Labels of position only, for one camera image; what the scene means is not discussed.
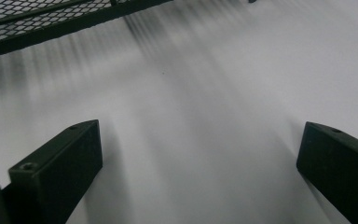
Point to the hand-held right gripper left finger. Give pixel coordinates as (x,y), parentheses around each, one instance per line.
(59,174)

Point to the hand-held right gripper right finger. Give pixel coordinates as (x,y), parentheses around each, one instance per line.
(341,168)

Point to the black metal mesh rack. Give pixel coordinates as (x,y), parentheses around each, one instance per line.
(43,23)

